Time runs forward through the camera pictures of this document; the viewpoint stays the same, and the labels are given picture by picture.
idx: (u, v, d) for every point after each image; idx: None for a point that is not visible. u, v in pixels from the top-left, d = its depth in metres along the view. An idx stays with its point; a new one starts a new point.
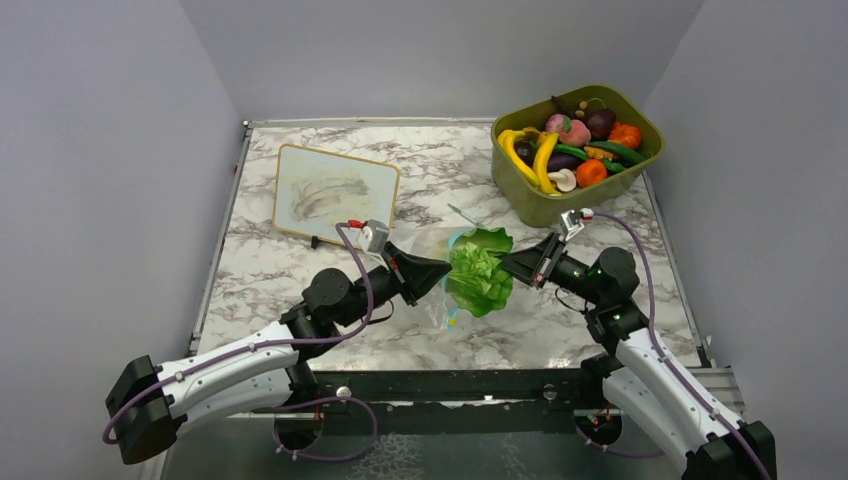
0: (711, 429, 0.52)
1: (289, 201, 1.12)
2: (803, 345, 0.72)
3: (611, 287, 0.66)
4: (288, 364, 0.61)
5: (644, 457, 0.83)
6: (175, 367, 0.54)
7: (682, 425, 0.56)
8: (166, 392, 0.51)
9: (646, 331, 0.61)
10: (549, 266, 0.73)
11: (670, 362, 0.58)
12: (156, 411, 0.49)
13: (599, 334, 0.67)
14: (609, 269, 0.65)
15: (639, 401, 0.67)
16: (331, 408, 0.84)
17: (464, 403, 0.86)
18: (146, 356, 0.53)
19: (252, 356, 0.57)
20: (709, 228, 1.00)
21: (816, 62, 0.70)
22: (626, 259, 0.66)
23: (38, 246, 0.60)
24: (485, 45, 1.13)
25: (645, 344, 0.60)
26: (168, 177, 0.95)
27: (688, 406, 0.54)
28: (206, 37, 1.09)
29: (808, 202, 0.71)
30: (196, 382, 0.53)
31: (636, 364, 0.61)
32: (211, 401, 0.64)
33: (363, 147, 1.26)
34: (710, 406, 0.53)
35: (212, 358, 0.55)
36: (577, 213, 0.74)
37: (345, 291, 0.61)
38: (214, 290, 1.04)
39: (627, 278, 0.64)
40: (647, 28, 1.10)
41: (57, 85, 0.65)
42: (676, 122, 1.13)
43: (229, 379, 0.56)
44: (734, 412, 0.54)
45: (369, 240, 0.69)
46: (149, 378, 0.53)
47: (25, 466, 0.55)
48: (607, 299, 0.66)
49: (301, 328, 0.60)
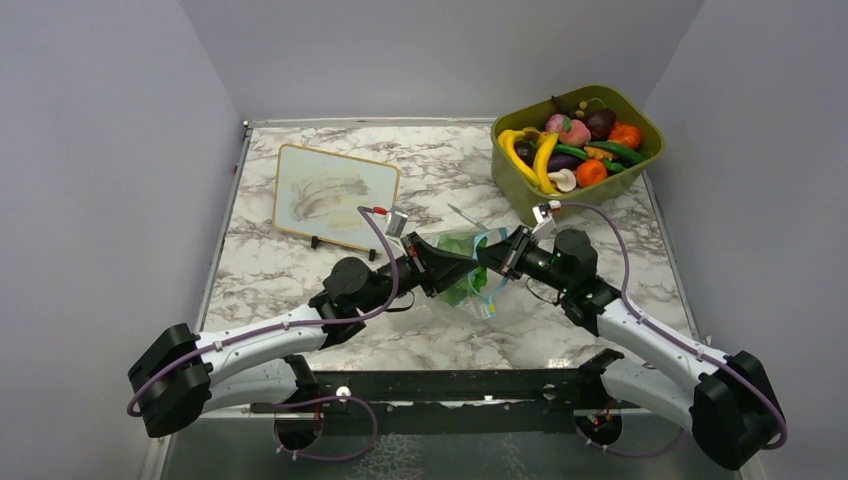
0: (703, 371, 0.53)
1: (289, 201, 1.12)
2: (801, 343, 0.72)
3: (574, 266, 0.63)
4: (312, 347, 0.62)
5: (644, 457, 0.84)
6: (212, 337, 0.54)
7: (677, 378, 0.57)
8: (205, 360, 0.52)
9: (620, 299, 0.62)
10: (515, 256, 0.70)
11: (647, 319, 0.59)
12: (195, 378, 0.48)
13: (578, 317, 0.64)
14: (566, 249, 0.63)
15: (638, 382, 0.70)
16: (331, 409, 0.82)
17: (463, 403, 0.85)
18: (184, 324, 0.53)
19: (286, 334, 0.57)
20: (708, 228, 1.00)
21: (816, 60, 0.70)
22: (580, 238, 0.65)
23: (38, 244, 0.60)
24: (484, 46, 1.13)
25: (621, 312, 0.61)
26: (168, 176, 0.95)
27: (675, 356, 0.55)
28: (206, 38, 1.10)
29: (808, 199, 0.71)
30: (233, 353, 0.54)
31: (618, 333, 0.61)
32: (231, 383, 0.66)
33: (363, 147, 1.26)
34: (693, 349, 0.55)
35: (250, 331, 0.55)
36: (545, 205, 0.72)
37: (365, 279, 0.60)
38: (214, 290, 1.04)
39: (586, 254, 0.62)
40: (647, 28, 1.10)
41: (59, 87, 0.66)
42: (676, 122, 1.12)
43: (263, 353, 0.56)
44: (718, 349, 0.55)
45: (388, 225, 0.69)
46: (185, 346, 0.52)
47: (25, 465, 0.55)
48: (576, 281, 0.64)
49: (326, 312, 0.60)
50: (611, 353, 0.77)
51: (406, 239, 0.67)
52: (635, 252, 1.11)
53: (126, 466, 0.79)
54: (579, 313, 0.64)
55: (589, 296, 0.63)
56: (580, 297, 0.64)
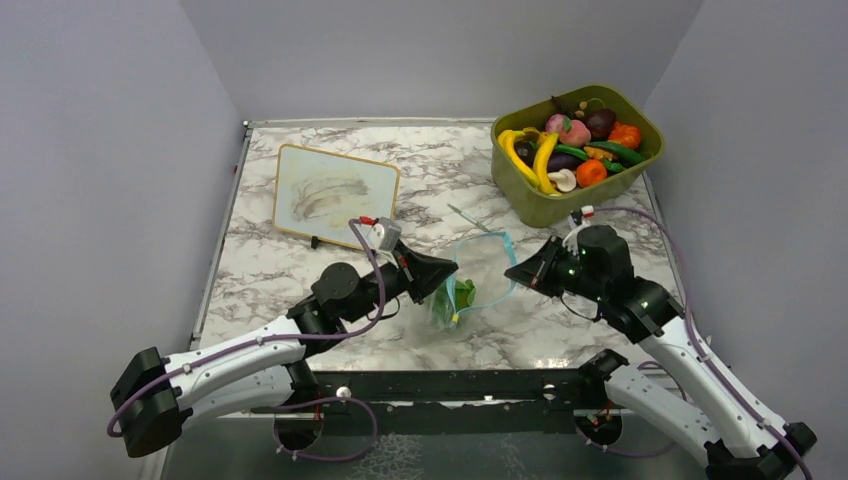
0: (762, 441, 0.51)
1: (289, 201, 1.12)
2: (802, 342, 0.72)
3: (605, 263, 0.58)
4: (296, 358, 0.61)
5: (643, 457, 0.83)
6: (182, 359, 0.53)
7: (717, 425, 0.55)
8: (174, 384, 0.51)
9: (681, 321, 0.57)
10: (545, 268, 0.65)
11: (710, 361, 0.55)
12: (165, 404, 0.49)
13: (625, 324, 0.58)
14: (590, 243, 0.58)
15: (645, 399, 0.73)
16: (331, 409, 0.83)
17: (463, 403, 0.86)
18: (153, 348, 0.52)
19: (260, 349, 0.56)
20: (709, 227, 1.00)
21: (814, 57, 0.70)
22: (604, 229, 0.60)
23: (38, 239, 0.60)
24: (485, 45, 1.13)
25: (682, 341, 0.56)
26: (168, 174, 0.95)
27: (735, 415, 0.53)
28: (207, 38, 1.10)
29: (807, 197, 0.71)
30: (204, 374, 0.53)
31: (669, 361, 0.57)
32: (216, 396, 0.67)
33: (363, 147, 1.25)
34: (758, 415, 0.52)
35: (219, 351, 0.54)
36: (577, 213, 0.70)
37: (354, 286, 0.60)
38: (214, 290, 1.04)
39: (614, 244, 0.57)
40: (648, 27, 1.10)
41: (59, 86, 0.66)
42: (676, 122, 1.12)
43: (234, 373, 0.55)
44: (778, 414, 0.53)
45: (382, 236, 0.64)
46: (155, 371, 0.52)
47: (26, 465, 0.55)
48: (611, 278, 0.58)
49: (309, 324, 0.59)
50: (613, 355, 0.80)
51: (397, 249, 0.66)
52: (635, 253, 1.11)
53: (125, 467, 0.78)
54: (625, 318, 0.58)
55: (645, 304, 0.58)
56: (622, 299, 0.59)
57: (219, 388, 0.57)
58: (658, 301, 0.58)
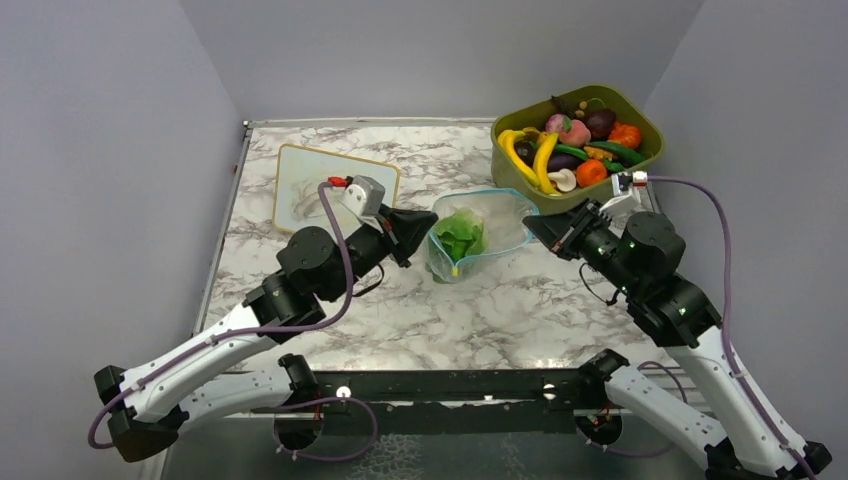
0: (782, 462, 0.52)
1: (289, 201, 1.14)
2: (802, 342, 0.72)
3: (655, 263, 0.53)
4: (272, 344, 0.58)
5: (643, 457, 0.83)
6: (135, 376, 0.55)
7: (733, 436, 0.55)
8: (128, 404, 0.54)
9: (717, 330, 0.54)
10: (573, 236, 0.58)
11: (744, 379, 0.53)
12: (120, 425, 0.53)
13: (656, 327, 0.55)
14: (645, 239, 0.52)
15: (645, 400, 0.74)
16: (331, 408, 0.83)
17: (463, 403, 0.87)
18: (107, 368, 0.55)
19: (213, 351, 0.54)
20: (709, 227, 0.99)
21: (815, 56, 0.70)
22: (659, 223, 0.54)
23: (38, 238, 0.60)
24: (485, 45, 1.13)
25: (717, 355, 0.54)
26: (168, 174, 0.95)
27: (759, 434, 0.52)
28: (207, 37, 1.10)
29: (807, 197, 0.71)
30: (156, 388, 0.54)
31: (700, 372, 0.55)
32: (212, 399, 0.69)
33: (363, 147, 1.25)
34: (784, 438, 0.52)
35: (166, 364, 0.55)
36: (626, 177, 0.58)
37: (328, 252, 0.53)
38: (214, 290, 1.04)
39: (669, 245, 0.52)
40: (648, 27, 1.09)
41: (59, 86, 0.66)
42: (676, 122, 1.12)
43: (191, 379, 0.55)
44: (798, 434, 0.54)
45: (363, 202, 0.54)
46: (114, 389, 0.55)
47: (25, 465, 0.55)
48: (654, 280, 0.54)
49: (281, 306, 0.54)
50: (613, 355, 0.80)
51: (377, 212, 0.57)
52: None
53: (125, 466, 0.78)
54: (658, 322, 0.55)
55: (681, 309, 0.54)
56: (659, 301, 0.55)
57: (192, 390, 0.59)
58: (695, 306, 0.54)
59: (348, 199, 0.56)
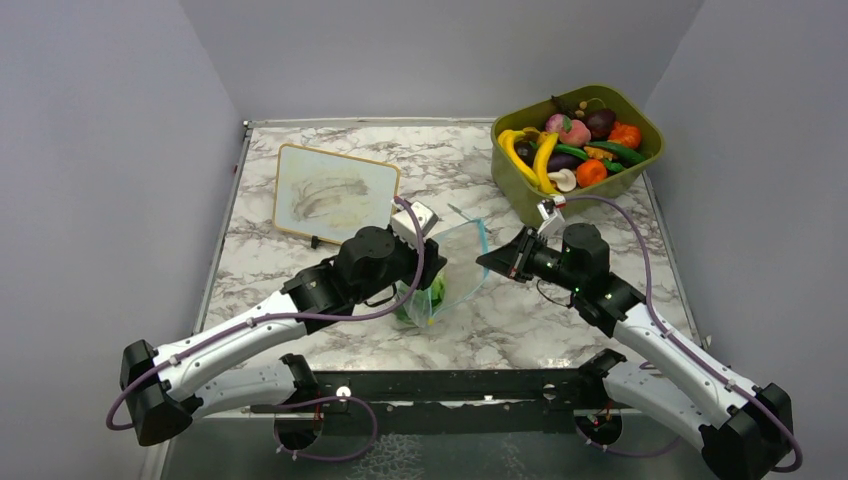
0: (732, 401, 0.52)
1: (289, 201, 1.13)
2: (801, 343, 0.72)
3: (586, 263, 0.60)
4: (301, 335, 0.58)
5: (644, 457, 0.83)
6: (170, 351, 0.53)
7: (695, 399, 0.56)
8: (163, 378, 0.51)
9: (643, 306, 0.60)
10: (522, 260, 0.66)
11: (672, 336, 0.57)
12: (155, 398, 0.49)
13: (593, 317, 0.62)
14: (575, 243, 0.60)
15: (641, 390, 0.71)
16: (331, 408, 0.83)
17: (463, 403, 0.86)
18: (142, 341, 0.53)
19: (252, 332, 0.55)
20: (709, 227, 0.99)
21: (815, 56, 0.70)
22: (589, 231, 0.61)
23: (38, 239, 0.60)
24: (485, 45, 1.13)
25: (645, 321, 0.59)
26: (168, 174, 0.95)
27: (702, 382, 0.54)
28: (207, 38, 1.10)
29: (807, 197, 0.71)
30: (192, 364, 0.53)
31: (639, 343, 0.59)
32: (224, 388, 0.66)
33: (363, 147, 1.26)
34: (724, 378, 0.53)
35: (206, 340, 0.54)
36: (548, 201, 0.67)
37: (391, 246, 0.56)
38: (214, 290, 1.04)
39: (597, 247, 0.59)
40: (648, 27, 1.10)
41: (58, 86, 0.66)
42: (676, 121, 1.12)
43: (227, 358, 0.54)
44: (746, 378, 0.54)
45: (424, 222, 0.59)
46: (146, 363, 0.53)
47: (25, 465, 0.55)
48: (588, 276, 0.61)
49: (314, 296, 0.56)
50: (612, 354, 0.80)
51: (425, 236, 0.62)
52: (635, 252, 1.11)
53: (125, 467, 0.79)
54: (595, 312, 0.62)
55: (608, 296, 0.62)
56: (595, 295, 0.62)
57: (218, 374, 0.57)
58: (621, 293, 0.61)
59: (407, 216, 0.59)
